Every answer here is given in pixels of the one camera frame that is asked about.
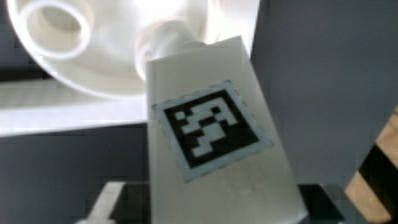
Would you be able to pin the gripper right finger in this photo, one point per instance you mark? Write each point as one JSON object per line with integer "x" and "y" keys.
{"x": 321, "y": 210}

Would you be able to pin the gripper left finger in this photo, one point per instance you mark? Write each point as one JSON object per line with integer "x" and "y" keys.
{"x": 122, "y": 204}

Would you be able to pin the white stool leg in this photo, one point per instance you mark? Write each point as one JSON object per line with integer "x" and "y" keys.
{"x": 220, "y": 178}

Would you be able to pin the white round stool seat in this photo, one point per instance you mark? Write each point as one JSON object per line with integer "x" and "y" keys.
{"x": 83, "y": 36}

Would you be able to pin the wooden striped object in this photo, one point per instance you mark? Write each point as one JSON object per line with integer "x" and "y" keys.
{"x": 371, "y": 189}

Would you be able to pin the white front fence bar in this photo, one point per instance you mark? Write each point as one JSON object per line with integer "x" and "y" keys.
{"x": 42, "y": 107}

